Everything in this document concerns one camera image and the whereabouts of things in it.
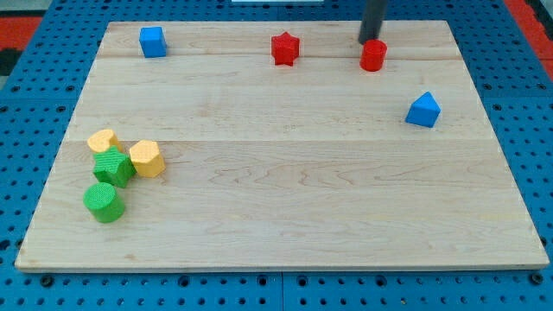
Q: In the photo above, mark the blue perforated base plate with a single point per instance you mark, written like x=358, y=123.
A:
x=38, y=99

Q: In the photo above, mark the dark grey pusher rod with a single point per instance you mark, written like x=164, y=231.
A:
x=372, y=20

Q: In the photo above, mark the blue triangular prism block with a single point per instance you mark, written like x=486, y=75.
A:
x=424, y=111

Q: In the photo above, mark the red cylinder block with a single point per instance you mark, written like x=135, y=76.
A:
x=373, y=55

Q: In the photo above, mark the yellow heart block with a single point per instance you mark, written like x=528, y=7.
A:
x=102, y=140

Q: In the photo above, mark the yellow hexagon block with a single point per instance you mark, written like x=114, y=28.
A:
x=147, y=159

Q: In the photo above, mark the wooden board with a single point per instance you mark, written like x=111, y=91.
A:
x=278, y=168

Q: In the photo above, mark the green cylinder block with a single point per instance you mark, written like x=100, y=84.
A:
x=103, y=202

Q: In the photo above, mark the blue cube block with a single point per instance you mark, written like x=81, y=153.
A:
x=152, y=42

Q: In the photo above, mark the green star block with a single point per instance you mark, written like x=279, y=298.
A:
x=113, y=167

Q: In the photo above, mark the red star block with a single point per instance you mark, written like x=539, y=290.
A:
x=285, y=49

